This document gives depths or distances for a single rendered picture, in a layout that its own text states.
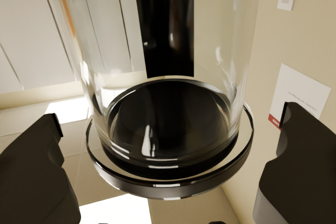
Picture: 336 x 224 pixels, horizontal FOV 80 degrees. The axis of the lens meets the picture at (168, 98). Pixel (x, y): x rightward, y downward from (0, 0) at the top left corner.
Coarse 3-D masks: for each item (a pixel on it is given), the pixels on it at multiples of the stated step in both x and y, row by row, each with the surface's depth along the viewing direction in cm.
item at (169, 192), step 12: (96, 168) 11; (108, 180) 10; (120, 180) 10; (216, 180) 10; (132, 192) 10; (144, 192) 10; (156, 192) 9; (168, 192) 9; (180, 192) 9; (192, 192) 10
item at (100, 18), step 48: (96, 0) 6; (144, 0) 6; (192, 0) 6; (240, 0) 7; (96, 48) 7; (144, 48) 7; (192, 48) 7; (240, 48) 8; (96, 96) 9; (144, 96) 8; (192, 96) 8; (240, 96) 10; (96, 144) 11; (144, 144) 9; (192, 144) 9; (240, 144) 11
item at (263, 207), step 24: (288, 120) 9; (312, 120) 9; (288, 144) 8; (312, 144) 8; (264, 168) 7; (288, 168) 7; (312, 168) 7; (264, 192) 6; (288, 192) 6; (312, 192) 6; (264, 216) 6; (288, 216) 5; (312, 216) 5
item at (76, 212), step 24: (48, 120) 11; (24, 144) 9; (48, 144) 9; (0, 168) 8; (24, 168) 8; (48, 168) 8; (0, 192) 7; (24, 192) 7; (48, 192) 7; (72, 192) 7; (0, 216) 6; (24, 216) 6; (48, 216) 6; (72, 216) 7
